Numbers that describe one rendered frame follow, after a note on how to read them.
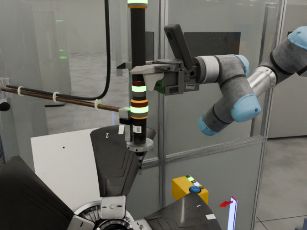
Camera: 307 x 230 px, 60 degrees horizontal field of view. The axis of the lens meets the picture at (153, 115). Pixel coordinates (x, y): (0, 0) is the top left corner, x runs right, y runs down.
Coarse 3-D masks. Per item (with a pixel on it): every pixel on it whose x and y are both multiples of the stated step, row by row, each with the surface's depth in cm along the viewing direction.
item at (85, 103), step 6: (6, 90) 92; (12, 90) 91; (36, 96) 85; (42, 96) 83; (48, 96) 82; (66, 102) 79; (72, 102) 77; (78, 102) 76; (84, 102) 75; (90, 102) 74; (102, 108) 72; (108, 108) 71; (114, 108) 70; (120, 108) 69
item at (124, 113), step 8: (120, 112) 68; (128, 112) 67; (120, 120) 68; (128, 120) 67; (128, 128) 68; (128, 136) 69; (128, 144) 68; (136, 144) 68; (144, 144) 68; (152, 144) 68
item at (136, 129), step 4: (136, 120) 66; (140, 120) 66; (144, 120) 66; (136, 124) 66; (140, 124) 66; (144, 124) 67; (136, 128) 67; (140, 128) 66; (144, 128) 67; (136, 132) 67; (140, 132) 67; (144, 132) 67; (136, 136) 68; (140, 136) 67; (144, 136) 68; (136, 140) 68; (140, 140) 68; (144, 140) 68; (140, 144) 68; (136, 152) 70; (140, 152) 69; (144, 152) 70; (140, 156) 70
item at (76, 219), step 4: (76, 216) 71; (72, 220) 72; (76, 220) 72; (80, 220) 72; (84, 220) 71; (88, 220) 72; (72, 224) 72; (76, 224) 72; (80, 224) 72; (84, 224) 72; (88, 224) 72; (92, 224) 72; (68, 228) 73; (72, 228) 73; (76, 228) 73; (80, 228) 72; (84, 228) 72; (88, 228) 72; (92, 228) 72
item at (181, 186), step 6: (174, 180) 125; (180, 180) 125; (186, 180) 125; (174, 186) 125; (180, 186) 120; (186, 186) 120; (198, 186) 120; (174, 192) 126; (180, 192) 120; (186, 192) 116; (198, 192) 116; (204, 192) 116; (204, 198) 117
